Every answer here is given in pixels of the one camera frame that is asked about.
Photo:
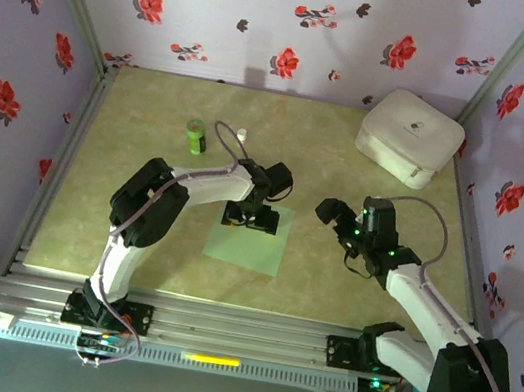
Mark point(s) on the light green paper sheet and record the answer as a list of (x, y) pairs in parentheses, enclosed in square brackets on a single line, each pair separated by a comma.
[(247, 249)]

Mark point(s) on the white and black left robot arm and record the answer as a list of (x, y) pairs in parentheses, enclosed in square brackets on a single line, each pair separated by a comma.
[(213, 186)]

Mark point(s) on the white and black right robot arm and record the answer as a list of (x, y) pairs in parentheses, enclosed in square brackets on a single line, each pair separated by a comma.
[(417, 309)]

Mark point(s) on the small white bottle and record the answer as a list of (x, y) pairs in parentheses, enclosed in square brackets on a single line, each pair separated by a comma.
[(241, 134)]

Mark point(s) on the green bottle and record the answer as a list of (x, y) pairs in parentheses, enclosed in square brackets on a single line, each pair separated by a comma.
[(197, 140)]

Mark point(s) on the white zippered case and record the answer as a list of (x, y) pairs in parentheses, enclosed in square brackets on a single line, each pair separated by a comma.
[(408, 130)]

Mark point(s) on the yellow strip label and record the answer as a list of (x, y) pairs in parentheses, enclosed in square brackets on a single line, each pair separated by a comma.
[(210, 359)]

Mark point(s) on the aluminium table side rail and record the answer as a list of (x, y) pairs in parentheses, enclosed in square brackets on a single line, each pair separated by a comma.
[(467, 202), (57, 170)]

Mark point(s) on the aluminium mounting rail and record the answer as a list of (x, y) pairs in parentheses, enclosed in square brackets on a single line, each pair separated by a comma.
[(238, 331)]

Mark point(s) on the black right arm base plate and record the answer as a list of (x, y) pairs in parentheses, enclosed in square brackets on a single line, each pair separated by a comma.
[(341, 352)]

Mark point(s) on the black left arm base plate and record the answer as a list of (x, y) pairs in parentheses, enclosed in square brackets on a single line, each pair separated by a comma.
[(141, 318)]

